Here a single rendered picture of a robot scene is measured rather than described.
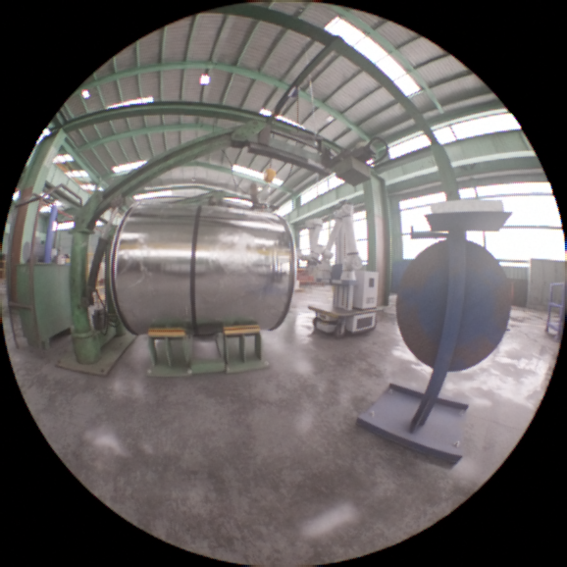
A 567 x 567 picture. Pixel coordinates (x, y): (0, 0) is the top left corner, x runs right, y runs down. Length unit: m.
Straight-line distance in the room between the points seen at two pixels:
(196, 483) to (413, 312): 1.23
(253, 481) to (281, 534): 0.25
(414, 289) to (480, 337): 0.45
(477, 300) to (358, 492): 0.93
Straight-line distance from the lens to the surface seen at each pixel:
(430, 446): 1.01
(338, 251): 2.56
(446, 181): 4.20
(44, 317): 2.38
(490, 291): 1.01
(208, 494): 0.81
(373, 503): 0.84
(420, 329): 1.01
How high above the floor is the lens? 0.75
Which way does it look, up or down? 3 degrees down
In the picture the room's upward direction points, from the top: 2 degrees clockwise
